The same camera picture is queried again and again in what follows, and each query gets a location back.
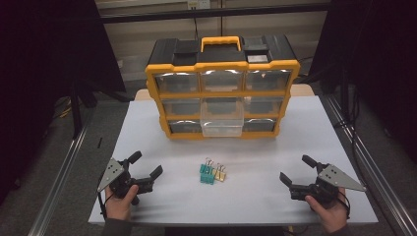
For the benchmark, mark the beige wooden table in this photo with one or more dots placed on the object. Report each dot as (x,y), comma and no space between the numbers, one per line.
(306,90)

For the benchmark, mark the black metal stand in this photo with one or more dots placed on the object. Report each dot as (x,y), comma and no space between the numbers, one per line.
(76,111)

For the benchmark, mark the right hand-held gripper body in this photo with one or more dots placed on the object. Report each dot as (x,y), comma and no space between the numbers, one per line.
(337,178)

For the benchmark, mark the yellow black organizer box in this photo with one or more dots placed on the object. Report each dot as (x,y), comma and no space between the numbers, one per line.
(187,67)

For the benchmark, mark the person's right hand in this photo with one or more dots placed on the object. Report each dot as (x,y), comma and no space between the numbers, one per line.
(331,216)

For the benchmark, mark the black horizontal bar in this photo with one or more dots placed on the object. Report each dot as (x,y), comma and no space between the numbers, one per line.
(213,13)

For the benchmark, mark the black curtain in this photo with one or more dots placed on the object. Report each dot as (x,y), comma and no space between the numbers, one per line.
(377,65)
(39,82)

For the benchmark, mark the white wall power outlet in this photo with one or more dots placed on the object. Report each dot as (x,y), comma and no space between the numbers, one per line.
(198,4)

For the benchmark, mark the metal floor rail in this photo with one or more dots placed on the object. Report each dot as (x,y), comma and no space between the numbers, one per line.
(377,183)
(59,180)

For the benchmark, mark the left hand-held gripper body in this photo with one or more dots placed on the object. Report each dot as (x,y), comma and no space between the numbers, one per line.
(113,173)

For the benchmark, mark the small black floor object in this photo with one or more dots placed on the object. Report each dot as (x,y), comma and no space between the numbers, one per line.
(100,143)

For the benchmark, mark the person's left hand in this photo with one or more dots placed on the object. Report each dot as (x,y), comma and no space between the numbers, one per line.
(118,208)

